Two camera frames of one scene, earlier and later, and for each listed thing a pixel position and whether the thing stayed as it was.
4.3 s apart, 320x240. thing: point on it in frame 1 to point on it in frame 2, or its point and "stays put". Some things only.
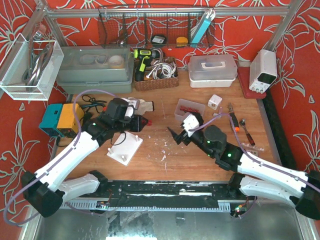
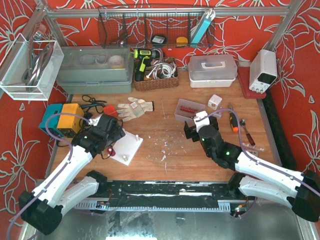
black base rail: [160, 194] stays put
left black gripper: [136, 122] to [116, 133]
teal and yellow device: [59, 120] stays put
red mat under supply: [244, 73] stays put
